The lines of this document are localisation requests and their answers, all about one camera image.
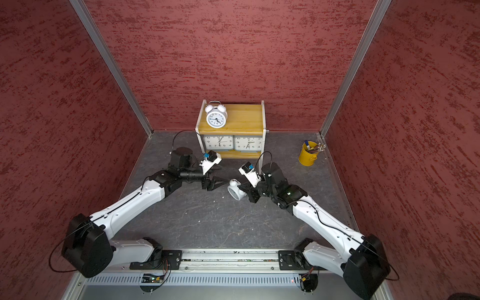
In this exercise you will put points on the yellow pen bucket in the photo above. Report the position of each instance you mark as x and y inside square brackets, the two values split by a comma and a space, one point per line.
[307, 159]

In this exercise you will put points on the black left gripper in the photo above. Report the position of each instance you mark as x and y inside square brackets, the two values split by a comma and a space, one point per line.
[210, 184]

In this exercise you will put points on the right aluminium corner post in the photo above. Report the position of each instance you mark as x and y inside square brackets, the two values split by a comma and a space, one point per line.
[367, 38]

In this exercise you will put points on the white twin-bell alarm clock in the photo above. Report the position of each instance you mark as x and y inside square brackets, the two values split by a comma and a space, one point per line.
[235, 191]
[216, 114]

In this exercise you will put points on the grey rectangular alarm clock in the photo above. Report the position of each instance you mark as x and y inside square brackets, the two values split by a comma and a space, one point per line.
[219, 142]
[248, 143]

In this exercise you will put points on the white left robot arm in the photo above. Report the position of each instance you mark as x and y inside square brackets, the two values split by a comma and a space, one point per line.
[89, 245]

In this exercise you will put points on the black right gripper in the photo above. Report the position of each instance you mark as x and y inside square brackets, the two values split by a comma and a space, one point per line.
[249, 189]

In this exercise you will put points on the pens in bucket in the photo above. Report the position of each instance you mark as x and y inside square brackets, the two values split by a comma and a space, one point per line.
[313, 147]

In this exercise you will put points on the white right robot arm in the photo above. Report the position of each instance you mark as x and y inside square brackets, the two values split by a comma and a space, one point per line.
[360, 260]

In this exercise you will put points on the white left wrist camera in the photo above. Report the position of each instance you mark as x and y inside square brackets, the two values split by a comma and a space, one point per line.
[210, 159]

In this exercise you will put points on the white wooden two-tier shelf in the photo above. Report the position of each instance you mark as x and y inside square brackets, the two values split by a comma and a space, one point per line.
[243, 120]

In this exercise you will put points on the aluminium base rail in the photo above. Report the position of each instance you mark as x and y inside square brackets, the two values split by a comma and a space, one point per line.
[256, 268]

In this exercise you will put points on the aluminium corner post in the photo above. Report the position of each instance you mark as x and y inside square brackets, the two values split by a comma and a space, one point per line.
[94, 33]
[367, 38]

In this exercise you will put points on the left aluminium corner post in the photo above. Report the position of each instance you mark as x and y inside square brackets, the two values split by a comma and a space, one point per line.
[94, 33]

